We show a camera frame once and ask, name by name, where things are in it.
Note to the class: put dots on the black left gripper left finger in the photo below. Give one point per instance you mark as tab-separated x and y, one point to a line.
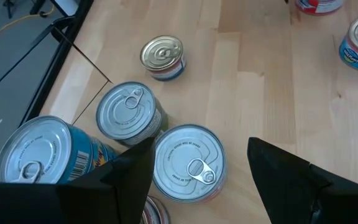
73	205

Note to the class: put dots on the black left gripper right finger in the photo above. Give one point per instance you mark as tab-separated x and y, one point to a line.
306	199

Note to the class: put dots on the teal tuna can silver lid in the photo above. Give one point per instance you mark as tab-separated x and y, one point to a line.
36	146
102	154

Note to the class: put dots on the blue pink can gold lid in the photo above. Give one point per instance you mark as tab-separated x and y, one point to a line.
155	214
162	53

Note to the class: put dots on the green can silver lid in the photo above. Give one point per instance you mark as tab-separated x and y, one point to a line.
126	112

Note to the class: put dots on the red tuna can silver lid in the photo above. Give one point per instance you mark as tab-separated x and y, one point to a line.
182	155
319	6

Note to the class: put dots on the black tripod legs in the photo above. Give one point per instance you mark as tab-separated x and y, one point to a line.
9	6

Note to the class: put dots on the black aluminium table frame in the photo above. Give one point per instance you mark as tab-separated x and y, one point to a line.
54	62

